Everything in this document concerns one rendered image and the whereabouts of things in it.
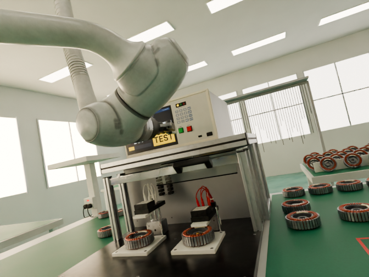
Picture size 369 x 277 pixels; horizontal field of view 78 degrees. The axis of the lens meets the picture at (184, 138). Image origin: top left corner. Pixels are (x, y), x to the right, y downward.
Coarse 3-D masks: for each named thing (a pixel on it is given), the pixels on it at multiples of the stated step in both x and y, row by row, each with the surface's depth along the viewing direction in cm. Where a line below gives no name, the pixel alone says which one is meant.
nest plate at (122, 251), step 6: (156, 240) 88; (162, 240) 88; (150, 246) 83; (156, 246) 84; (114, 252) 84; (120, 252) 83; (126, 252) 82; (132, 252) 80; (138, 252) 79; (144, 252) 78; (150, 252) 80
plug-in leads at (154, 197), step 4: (148, 184) 105; (152, 184) 103; (148, 188) 101; (152, 188) 101; (148, 192) 100; (152, 192) 100; (144, 196) 101; (148, 196) 100; (152, 196) 106; (156, 196) 102; (144, 200) 101; (148, 200) 100; (156, 200) 102
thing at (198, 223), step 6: (192, 210) 85; (198, 210) 84; (204, 210) 83; (210, 210) 86; (192, 216) 84; (198, 216) 84; (204, 216) 83; (210, 216) 84; (192, 222) 84; (198, 222) 83; (204, 222) 82
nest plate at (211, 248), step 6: (216, 234) 81; (222, 234) 80; (216, 240) 76; (180, 246) 77; (186, 246) 76; (198, 246) 74; (204, 246) 73; (210, 246) 72; (216, 246) 71; (174, 252) 74; (180, 252) 73; (186, 252) 72; (192, 252) 72; (198, 252) 71; (204, 252) 70; (210, 252) 70
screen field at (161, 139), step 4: (156, 136) 99; (160, 136) 99; (164, 136) 98; (168, 136) 97; (172, 136) 96; (156, 140) 99; (160, 140) 99; (164, 140) 98; (168, 140) 97; (172, 140) 96; (156, 144) 99; (160, 144) 99
